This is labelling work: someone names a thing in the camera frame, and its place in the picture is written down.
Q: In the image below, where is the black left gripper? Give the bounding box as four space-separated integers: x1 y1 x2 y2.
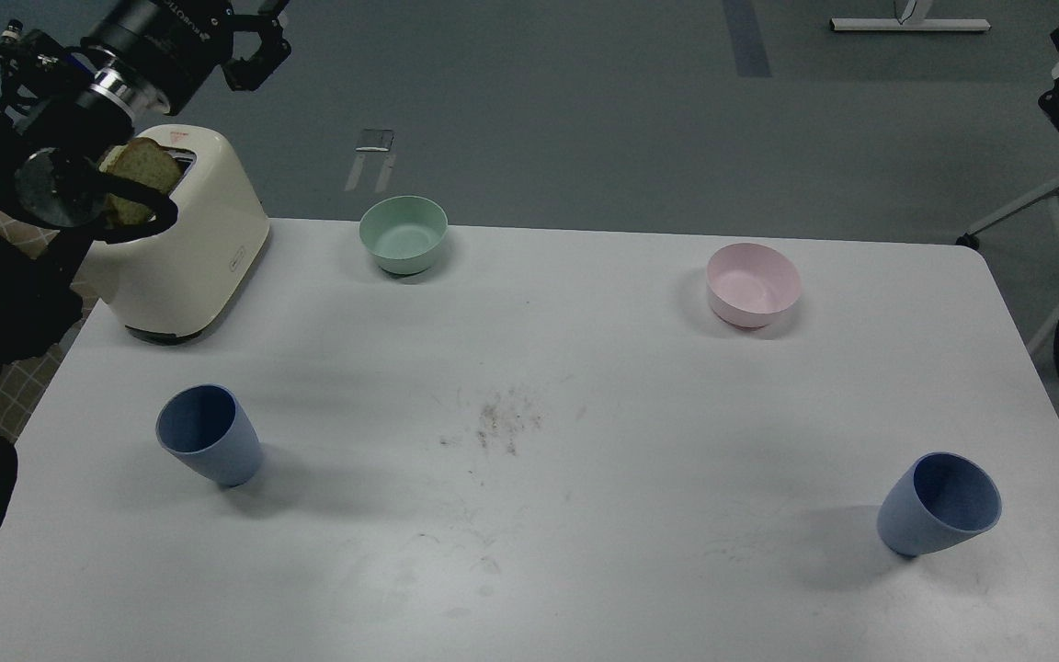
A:
80 0 291 117

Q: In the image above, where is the blue cup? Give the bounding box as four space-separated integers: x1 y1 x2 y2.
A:
155 382 265 487
877 452 1003 557

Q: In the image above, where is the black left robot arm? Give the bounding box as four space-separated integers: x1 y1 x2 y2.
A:
0 1 291 372

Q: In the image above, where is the bread slice front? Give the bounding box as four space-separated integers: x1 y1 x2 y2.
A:
98 137 182 227

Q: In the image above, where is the white table base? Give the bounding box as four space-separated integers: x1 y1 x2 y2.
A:
829 1 992 34

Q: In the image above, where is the green bowl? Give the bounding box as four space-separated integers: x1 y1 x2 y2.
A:
359 194 449 276

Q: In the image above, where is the cream toaster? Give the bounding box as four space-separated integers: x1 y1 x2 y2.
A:
80 124 270 344

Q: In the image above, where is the pink bowl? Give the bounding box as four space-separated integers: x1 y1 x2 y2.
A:
705 241 803 328

